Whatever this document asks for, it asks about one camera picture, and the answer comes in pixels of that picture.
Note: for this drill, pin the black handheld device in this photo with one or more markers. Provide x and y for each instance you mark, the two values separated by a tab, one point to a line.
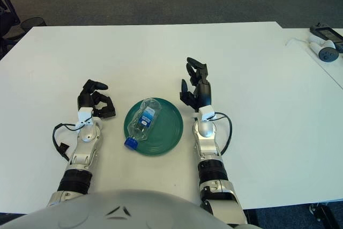
328	32

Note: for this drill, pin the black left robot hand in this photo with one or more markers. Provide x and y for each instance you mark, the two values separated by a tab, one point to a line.
88	99

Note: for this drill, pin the black office chair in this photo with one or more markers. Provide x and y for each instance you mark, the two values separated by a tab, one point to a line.
6	17

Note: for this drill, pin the black mesh wastebasket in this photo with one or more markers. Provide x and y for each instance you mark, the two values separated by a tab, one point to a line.
33	23

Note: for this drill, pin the silver robot torso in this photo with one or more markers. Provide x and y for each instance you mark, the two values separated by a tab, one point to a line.
107	213

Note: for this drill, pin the green round plate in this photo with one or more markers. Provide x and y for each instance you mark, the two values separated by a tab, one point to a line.
164	129

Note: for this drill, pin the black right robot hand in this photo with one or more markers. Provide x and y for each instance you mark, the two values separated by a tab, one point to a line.
201	89

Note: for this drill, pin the clear bottle with blue cap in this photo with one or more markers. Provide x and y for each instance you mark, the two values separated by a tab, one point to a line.
143	121

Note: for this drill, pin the black table base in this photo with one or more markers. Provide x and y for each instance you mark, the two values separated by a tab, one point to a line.
321	211

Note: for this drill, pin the white and grey controller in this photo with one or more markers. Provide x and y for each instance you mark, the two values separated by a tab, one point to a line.
327	53

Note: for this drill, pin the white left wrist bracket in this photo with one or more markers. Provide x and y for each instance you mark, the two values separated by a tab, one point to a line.
85	113

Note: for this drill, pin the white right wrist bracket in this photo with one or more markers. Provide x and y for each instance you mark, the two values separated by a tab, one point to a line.
207	112

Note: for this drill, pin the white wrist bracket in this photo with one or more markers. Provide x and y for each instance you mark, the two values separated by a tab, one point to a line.
207	112
85	113

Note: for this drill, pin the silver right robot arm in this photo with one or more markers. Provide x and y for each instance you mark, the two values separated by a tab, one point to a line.
211	164

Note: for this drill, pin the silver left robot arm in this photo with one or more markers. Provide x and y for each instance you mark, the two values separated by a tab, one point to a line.
81	154

